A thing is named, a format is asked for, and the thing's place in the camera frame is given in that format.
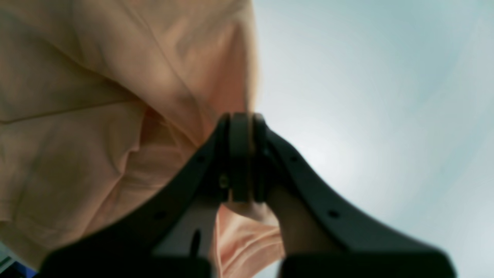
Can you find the peach t-shirt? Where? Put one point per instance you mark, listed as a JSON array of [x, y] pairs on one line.
[[104, 101]]

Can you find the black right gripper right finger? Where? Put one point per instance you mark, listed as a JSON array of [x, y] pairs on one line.
[[324, 235]]

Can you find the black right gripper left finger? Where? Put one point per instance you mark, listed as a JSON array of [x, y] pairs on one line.
[[170, 235]]

